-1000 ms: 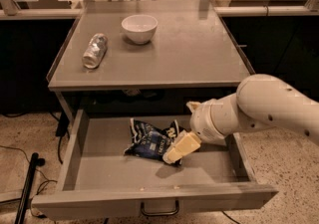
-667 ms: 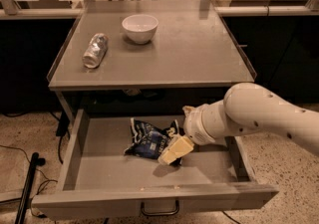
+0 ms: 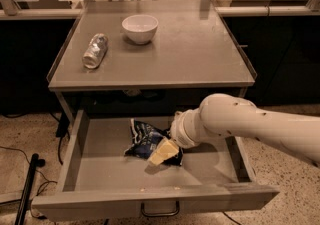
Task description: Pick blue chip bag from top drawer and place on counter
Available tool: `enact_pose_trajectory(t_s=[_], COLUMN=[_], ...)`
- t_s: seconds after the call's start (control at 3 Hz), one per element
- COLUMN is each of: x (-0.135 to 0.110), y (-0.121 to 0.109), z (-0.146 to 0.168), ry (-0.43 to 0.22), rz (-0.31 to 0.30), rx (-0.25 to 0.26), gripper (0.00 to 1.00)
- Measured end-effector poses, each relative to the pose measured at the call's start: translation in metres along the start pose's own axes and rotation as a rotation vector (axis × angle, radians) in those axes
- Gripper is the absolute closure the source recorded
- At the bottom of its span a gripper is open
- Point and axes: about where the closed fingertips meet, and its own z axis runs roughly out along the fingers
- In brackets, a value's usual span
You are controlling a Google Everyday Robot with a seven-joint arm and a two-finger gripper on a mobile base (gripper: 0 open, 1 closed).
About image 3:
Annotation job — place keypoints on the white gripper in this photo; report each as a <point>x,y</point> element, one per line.
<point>179,133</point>

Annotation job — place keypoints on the blue chip bag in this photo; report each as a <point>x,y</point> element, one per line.
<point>145,138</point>

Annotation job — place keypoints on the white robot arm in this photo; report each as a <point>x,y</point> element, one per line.
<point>220,116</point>

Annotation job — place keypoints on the grey open drawer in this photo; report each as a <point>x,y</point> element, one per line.
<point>98,181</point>

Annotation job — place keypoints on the grey counter cabinet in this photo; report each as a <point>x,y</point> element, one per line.
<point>191,49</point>

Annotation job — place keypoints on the white ceramic bowl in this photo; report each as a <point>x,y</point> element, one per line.
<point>140,28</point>

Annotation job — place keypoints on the crushed clear plastic bottle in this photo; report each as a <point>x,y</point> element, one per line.
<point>97,49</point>

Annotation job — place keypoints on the black pole on floor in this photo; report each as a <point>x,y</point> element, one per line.
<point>24,200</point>

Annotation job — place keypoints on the black metal drawer handle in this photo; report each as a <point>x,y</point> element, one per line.
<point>155,209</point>

